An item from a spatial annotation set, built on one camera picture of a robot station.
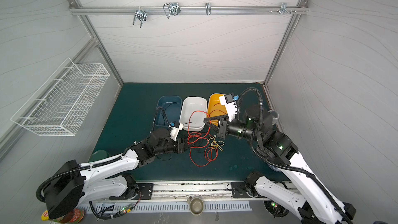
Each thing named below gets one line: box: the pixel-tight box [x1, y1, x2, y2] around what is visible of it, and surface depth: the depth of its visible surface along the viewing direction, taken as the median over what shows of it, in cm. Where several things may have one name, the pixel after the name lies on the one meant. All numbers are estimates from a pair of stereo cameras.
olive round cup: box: [186, 196, 205, 216], surface depth 70 cm
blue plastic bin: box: [154, 95, 182, 129], surface depth 106 cm
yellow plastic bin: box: [206, 93, 229, 127], surface depth 106 cm
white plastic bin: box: [179, 96, 208, 132], surface depth 105 cm
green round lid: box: [88, 149, 110, 163], surface depth 76 cm
